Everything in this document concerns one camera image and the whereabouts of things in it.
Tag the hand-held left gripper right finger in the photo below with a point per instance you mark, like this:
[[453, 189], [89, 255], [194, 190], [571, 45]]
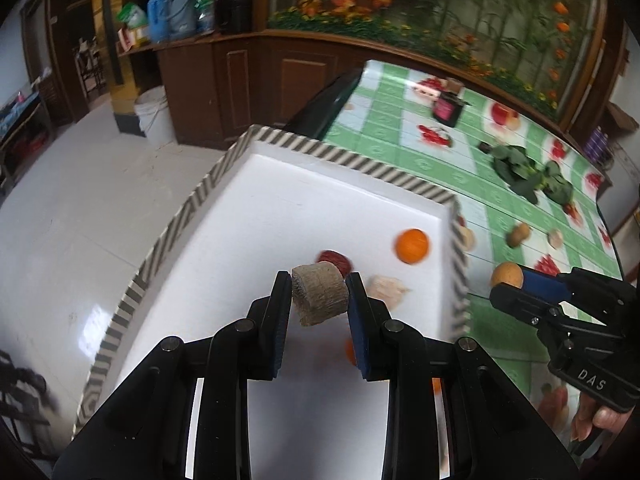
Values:
[[357, 330]]

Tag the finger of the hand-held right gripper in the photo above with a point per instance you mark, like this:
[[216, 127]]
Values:
[[520, 307], [542, 285]]

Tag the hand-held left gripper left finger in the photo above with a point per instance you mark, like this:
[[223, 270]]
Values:
[[280, 325]]

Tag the orange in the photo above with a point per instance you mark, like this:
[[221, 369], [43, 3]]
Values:
[[437, 385], [412, 246], [350, 352]]

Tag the brown round fruit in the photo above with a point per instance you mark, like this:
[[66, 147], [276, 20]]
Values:
[[505, 275], [519, 235]]

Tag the pale garlic toy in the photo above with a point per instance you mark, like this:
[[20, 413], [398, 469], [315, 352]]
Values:
[[387, 287]]

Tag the dark red date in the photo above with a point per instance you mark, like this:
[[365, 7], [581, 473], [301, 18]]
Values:
[[484, 147], [336, 260]]

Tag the white tray with striped rim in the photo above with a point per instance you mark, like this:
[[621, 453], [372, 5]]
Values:
[[300, 200]]

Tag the person's right hand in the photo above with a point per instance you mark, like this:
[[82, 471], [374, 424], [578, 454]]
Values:
[[582, 420]]

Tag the dark green leafy vegetable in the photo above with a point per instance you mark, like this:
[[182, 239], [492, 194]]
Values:
[[555, 187], [512, 162]]

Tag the purple bottle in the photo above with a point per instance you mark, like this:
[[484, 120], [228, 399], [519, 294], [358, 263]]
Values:
[[603, 151], [592, 142]]

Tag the small pink black box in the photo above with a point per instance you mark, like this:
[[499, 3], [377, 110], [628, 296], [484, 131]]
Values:
[[448, 109]]

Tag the green fruit print tablecloth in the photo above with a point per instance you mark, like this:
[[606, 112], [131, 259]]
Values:
[[400, 130]]

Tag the black chair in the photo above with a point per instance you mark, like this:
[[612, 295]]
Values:
[[325, 105]]

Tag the brown wooden sideboard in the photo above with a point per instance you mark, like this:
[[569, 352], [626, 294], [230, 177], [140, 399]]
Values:
[[240, 85]]

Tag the white plastic bucket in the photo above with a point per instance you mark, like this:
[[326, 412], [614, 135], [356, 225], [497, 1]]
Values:
[[155, 115]]

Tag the black metal rack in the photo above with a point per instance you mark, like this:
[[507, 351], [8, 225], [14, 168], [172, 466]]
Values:
[[20, 400]]

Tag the black flask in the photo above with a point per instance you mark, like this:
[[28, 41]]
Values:
[[235, 5]]

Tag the bottle with green label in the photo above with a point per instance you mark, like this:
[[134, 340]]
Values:
[[205, 7]]

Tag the grey blue plastic bag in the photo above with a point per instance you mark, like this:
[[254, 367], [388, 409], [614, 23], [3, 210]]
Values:
[[181, 7]]

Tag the green and white packet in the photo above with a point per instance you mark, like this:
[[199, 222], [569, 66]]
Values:
[[132, 19]]

